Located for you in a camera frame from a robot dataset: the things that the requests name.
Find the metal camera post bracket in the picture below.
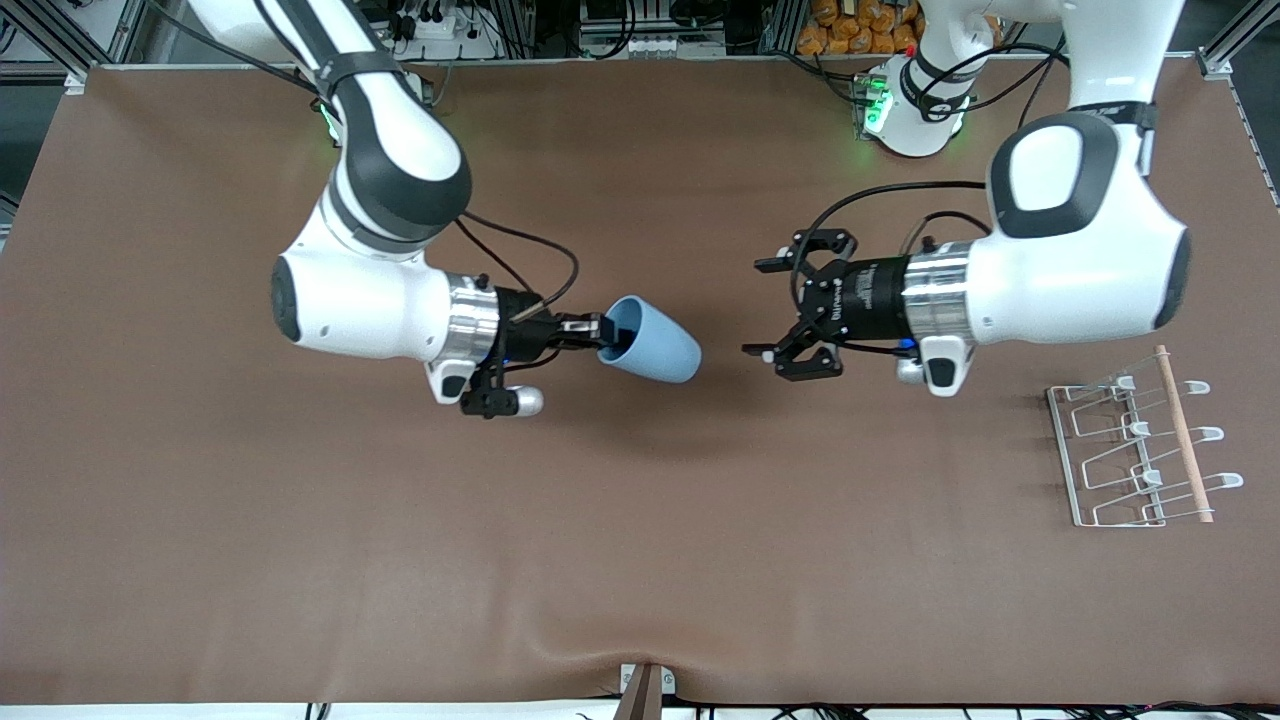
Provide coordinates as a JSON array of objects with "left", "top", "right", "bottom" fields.
[{"left": 614, "top": 662, "right": 677, "bottom": 720}]

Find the brown table mat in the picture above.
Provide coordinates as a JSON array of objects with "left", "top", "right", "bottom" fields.
[{"left": 0, "top": 55, "right": 1280, "bottom": 707}]

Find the aluminium frame profile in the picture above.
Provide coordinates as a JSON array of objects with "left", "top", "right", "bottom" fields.
[
  {"left": 1195, "top": 0, "right": 1280, "bottom": 79},
  {"left": 0, "top": 0, "right": 151, "bottom": 86}
]

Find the orange packets pile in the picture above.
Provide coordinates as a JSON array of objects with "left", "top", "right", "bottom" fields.
[{"left": 796, "top": 0, "right": 927, "bottom": 57}]

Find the blue plastic cup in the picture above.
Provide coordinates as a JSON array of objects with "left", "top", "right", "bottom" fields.
[{"left": 597, "top": 295, "right": 703, "bottom": 384}]

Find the white terminal block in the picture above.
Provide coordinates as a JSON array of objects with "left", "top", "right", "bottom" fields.
[{"left": 628, "top": 36, "right": 728, "bottom": 59}]

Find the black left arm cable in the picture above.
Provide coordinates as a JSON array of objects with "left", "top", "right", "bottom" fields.
[{"left": 790, "top": 40, "right": 1076, "bottom": 321}]

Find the white power strip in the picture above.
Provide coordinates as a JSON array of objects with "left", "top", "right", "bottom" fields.
[{"left": 385, "top": 0, "right": 503, "bottom": 59}]

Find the white wire cup rack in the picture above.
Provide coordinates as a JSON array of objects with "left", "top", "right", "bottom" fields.
[{"left": 1046, "top": 345, "right": 1245, "bottom": 529}]

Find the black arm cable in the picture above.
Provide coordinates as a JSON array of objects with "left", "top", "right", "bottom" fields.
[
  {"left": 790, "top": 40, "right": 1076, "bottom": 321},
  {"left": 145, "top": 0, "right": 581, "bottom": 326}
]

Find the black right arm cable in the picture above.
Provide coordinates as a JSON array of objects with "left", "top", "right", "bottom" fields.
[{"left": 145, "top": 0, "right": 581, "bottom": 326}]

